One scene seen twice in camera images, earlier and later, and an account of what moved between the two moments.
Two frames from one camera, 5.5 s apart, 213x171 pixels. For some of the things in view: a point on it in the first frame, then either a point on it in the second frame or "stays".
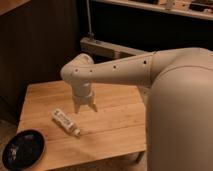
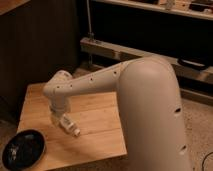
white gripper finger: x=76 y=106 to x=54 y=120
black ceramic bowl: x=24 y=149 stays
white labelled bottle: x=59 y=117 stays
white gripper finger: x=92 y=105 to x=63 y=120
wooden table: x=119 y=127 stays
